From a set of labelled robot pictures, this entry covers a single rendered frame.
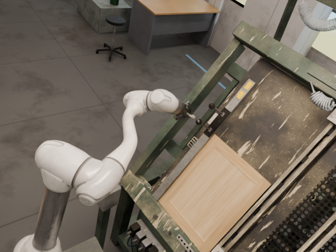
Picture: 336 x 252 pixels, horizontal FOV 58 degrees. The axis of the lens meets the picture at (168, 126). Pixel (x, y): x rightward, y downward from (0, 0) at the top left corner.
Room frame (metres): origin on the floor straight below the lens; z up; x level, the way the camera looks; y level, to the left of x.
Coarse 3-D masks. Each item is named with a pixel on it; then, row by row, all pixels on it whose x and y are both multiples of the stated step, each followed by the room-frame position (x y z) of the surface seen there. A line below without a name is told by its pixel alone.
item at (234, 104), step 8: (248, 80) 1.62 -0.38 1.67; (240, 88) 1.60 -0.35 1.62; (232, 104) 1.53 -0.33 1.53; (232, 112) 1.52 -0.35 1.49; (224, 120) 1.48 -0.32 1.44; (200, 136) 1.43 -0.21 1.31; (200, 144) 1.39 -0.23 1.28; (192, 152) 1.36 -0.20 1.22; (184, 160) 1.33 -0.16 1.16; (176, 168) 1.30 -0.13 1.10; (184, 168) 1.31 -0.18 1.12; (168, 176) 1.27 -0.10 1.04; (176, 176) 1.26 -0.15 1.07; (160, 184) 1.24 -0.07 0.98; (168, 184) 1.23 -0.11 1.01; (160, 192) 1.20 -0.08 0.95
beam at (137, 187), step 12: (120, 180) 1.30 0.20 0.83; (132, 180) 1.28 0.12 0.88; (144, 180) 1.33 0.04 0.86; (132, 192) 1.22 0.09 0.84; (144, 192) 1.21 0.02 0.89; (144, 204) 1.15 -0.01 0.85; (156, 204) 1.14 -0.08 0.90; (168, 216) 1.08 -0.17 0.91; (156, 228) 1.03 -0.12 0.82; (168, 228) 1.03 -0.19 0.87; (180, 228) 1.04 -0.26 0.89; (168, 240) 0.98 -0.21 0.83
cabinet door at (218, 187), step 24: (216, 144) 1.39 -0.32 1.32; (192, 168) 1.30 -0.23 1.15; (216, 168) 1.28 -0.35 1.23; (240, 168) 1.26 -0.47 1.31; (168, 192) 1.21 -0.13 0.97; (192, 192) 1.19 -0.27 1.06; (216, 192) 1.17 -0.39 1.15; (240, 192) 1.16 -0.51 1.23; (192, 216) 1.09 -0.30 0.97; (216, 216) 1.07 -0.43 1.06; (240, 216) 1.06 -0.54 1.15; (192, 240) 0.98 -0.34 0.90; (216, 240) 0.97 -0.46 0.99
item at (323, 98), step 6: (312, 72) 1.36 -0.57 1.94; (318, 78) 1.33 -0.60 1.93; (324, 78) 1.33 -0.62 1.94; (330, 84) 1.30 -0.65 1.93; (312, 90) 1.36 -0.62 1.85; (312, 96) 1.32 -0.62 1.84; (318, 96) 1.31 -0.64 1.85; (324, 96) 1.31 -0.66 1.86; (318, 102) 1.30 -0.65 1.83; (324, 102) 1.29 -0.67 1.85; (324, 108) 1.29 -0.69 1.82; (330, 108) 1.29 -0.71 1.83
